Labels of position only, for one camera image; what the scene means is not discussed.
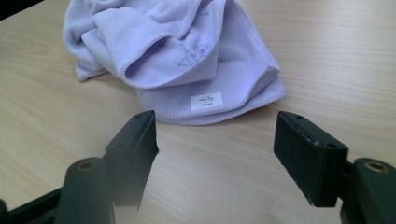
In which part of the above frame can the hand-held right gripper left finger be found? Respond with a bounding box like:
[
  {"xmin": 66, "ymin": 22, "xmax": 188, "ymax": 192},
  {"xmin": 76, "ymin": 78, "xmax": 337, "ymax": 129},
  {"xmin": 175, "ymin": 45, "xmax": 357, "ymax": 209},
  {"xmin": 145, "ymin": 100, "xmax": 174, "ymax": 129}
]
[{"xmin": 104, "ymin": 109, "xmax": 160, "ymax": 210}]

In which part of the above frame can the lavender printed towel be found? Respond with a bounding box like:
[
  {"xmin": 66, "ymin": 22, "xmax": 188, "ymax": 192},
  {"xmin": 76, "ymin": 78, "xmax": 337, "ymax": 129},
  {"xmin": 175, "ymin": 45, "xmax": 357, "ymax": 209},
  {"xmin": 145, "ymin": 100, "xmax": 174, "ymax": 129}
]
[{"xmin": 62, "ymin": 0, "xmax": 287, "ymax": 127}]

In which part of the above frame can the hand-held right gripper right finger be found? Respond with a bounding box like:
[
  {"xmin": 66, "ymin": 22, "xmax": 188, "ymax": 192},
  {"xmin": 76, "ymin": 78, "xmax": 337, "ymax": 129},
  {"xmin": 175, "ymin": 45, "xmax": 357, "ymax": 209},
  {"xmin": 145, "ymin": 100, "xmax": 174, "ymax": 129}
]
[{"xmin": 273, "ymin": 110, "xmax": 349, "ymax": 208}]

